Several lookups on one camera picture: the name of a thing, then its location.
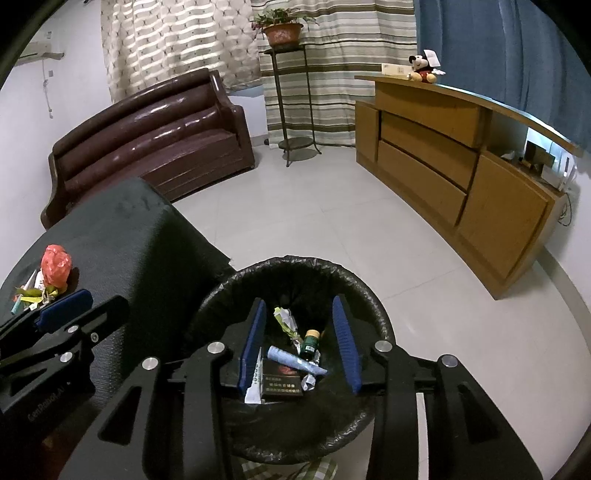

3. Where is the thin dark cable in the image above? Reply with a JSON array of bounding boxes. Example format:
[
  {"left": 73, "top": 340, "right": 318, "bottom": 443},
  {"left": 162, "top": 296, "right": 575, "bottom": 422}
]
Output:
[{"left": 556, "top": 191, "right": 573, "bottom": 227}]

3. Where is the green white wrapper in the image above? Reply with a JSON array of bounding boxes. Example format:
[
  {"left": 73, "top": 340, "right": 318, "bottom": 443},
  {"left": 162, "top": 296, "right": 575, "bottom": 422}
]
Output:
[{"left": 273, "top": 307, "right": 301, "bottom": 344}]

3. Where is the striped curtain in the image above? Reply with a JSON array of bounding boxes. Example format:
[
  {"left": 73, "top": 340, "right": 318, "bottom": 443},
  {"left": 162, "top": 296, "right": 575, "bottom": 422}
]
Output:
[{"left": 252, "top": 0, "right": 419, "bottom": 148}]

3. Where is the yellow green wrapper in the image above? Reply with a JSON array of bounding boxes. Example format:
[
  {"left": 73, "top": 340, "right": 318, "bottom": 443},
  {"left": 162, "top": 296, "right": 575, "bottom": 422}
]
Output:
[{"left": 14, "top": 286, "right": 61, "bottom": 308}]

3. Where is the dark cigarette box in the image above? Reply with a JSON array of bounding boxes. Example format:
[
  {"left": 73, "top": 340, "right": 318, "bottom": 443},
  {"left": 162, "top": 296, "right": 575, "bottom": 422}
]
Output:
[{"left": 259, "top": 360, "right": 304, "bottom": 398}]

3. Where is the wooden cabinet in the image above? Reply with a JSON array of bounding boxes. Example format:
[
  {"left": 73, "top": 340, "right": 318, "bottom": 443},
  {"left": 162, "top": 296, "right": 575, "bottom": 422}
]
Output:
[{"left": 354, "top": 74, "right": 585, "bottom": 300}]

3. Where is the dark grey tablecloth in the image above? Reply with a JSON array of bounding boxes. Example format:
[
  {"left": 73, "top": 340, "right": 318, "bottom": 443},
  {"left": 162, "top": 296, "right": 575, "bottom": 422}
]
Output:
[{"left": 0, "top": 178, "right": 234, "bottom": 444}]

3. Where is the beige patterned curtain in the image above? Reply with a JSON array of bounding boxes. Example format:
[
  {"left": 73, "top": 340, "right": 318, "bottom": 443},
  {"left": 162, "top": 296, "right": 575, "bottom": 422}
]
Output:
[{"left": 100, "top": 0, "right": 264, "bottom": 104}]

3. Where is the mouse plush toy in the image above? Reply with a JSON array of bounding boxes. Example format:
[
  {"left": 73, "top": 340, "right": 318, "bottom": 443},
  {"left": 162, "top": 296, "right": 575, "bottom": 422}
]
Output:
[{"left": 407, "top": 48, "right": 447, "bottom": 85}]

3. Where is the potted plant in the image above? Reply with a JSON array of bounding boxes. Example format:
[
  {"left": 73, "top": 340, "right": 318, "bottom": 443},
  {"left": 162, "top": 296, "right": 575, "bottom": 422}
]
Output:
[{"left": 252, "top": 7, "right": 319, "bottom": 49}]

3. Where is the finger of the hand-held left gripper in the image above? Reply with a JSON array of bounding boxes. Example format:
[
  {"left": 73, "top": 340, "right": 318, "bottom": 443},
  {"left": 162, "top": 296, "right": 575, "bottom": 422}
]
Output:
[
  {"left": 0, "top": 288, "right": 94, "bottom": 343},
  {"left": 0, "top": 295, "right": 131, "bottom": 398}
]

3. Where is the white router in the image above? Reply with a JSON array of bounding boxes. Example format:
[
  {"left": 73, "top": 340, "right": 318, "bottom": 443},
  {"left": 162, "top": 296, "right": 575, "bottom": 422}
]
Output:
[{"left": 542, "top": 154, "right": 578, "bottom": 192}]

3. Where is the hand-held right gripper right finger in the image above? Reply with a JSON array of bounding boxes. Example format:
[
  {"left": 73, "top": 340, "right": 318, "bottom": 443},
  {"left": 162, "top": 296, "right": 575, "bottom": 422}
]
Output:
[{"left": 331, "top": 294, "right": 546, "bottom": 480}]

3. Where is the white air conditioner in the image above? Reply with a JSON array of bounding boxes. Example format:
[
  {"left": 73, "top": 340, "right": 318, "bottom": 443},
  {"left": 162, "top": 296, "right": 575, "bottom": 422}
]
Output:
[{"left": 16, "top": 31, "right": 65, "bottom": 62}]

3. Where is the air conditioner cable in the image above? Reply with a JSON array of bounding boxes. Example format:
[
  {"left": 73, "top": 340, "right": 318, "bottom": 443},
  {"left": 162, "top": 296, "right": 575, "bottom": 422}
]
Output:
[{"left": 41, "top": 60, "right": 55, "bottom": 118}]

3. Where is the red plastic bag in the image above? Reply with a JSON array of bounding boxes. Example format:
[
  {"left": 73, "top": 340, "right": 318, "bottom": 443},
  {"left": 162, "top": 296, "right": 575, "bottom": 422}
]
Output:
[{"left": 41, "top": 244, "right": 74, "bottom": 291}]

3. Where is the black lined trash bin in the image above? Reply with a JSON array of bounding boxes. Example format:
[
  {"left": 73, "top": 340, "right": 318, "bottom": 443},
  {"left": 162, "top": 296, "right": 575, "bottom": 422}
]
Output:
[{"left": 185, "top": 257, "right": 397, "bottom": 464}]

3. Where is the black metal plant stand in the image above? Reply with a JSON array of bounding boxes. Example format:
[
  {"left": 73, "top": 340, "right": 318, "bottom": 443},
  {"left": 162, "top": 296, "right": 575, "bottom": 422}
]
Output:
[{"left": 263, "top": 44, "right": 322, "bottom": 168}]

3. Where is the pale squeezed tube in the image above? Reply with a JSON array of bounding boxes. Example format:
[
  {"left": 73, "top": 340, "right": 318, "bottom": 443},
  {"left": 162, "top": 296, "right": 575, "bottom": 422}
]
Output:
[{"left": 267, "top": 345, "right": 328, "bottom": 376}]

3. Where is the white printed packet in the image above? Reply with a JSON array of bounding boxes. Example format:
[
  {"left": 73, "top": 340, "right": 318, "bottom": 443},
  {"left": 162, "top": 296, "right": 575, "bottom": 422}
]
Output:
[{"left": 245, "top": 376, "right": 265, "bottom": 406}]

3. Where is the blue curtain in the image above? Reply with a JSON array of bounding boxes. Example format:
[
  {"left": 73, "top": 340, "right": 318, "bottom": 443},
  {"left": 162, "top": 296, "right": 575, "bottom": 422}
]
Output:
[{"left": 412, "top": 0, "right": 591, "bottom": 153}]

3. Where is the green bottle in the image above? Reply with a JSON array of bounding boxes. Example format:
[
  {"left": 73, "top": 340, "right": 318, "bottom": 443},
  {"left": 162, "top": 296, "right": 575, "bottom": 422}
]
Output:
[{"left": 299, "top": 329, "right": 321, "bottom": 361}]

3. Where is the plaid slipper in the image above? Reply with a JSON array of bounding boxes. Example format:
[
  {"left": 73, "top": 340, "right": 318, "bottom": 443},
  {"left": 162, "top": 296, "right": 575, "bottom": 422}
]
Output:
[{"left": 240, "top": 457, "right": 340, "bottom": 480}]

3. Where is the small dark box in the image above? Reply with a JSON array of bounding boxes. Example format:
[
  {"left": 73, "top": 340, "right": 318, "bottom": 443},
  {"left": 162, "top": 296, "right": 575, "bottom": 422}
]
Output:
[{"left": 524, "top": 140, "right": 557, "bottom": 174}]

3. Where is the brown leather sofa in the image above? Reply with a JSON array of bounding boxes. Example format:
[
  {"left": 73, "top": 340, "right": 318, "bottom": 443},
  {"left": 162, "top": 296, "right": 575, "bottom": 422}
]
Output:
[{"left": 41, "top": 67, "right": 256, "bottom": 232}]

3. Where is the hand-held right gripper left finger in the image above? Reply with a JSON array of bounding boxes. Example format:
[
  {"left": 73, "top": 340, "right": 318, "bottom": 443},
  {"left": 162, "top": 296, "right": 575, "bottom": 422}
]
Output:
[{"left": 83, "top": 298, "right": 269, "bottom": 480}]

